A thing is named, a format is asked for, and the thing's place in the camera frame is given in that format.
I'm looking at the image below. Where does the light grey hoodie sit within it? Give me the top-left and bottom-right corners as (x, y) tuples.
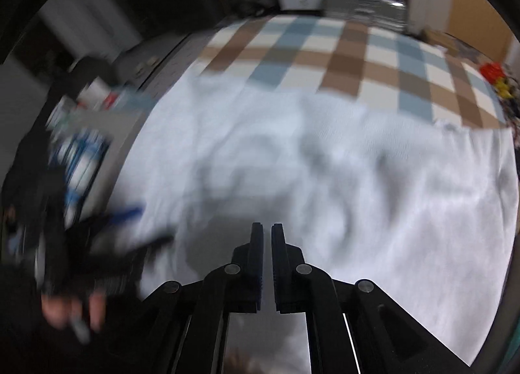
(116, 73), (520, 367)

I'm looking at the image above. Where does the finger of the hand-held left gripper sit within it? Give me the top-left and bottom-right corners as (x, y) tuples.
(87, 205), (146, 232)
(122, 234), (175, 263)

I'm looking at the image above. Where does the silver ribbed suitcase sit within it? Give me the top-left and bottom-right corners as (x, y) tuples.
(324, 0), (408, 30)

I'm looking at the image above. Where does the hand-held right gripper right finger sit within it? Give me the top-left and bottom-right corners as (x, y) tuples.
(271, 222), (473, 374)

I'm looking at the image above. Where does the brown cardboard board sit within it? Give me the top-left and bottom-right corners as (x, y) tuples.
(446, 0), (517, 63)

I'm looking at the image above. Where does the person's left hand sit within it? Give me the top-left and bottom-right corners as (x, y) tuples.
(42, 290), (107, 335)

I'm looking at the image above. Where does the red plastic item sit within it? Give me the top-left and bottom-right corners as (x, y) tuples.
(478, 61), (505, 83)

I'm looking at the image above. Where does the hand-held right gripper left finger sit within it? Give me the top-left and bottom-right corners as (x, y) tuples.
(134, 222), (265, 374)

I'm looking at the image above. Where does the checkered blanket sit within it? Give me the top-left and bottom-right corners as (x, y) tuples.
(190, 16), (511, 131)

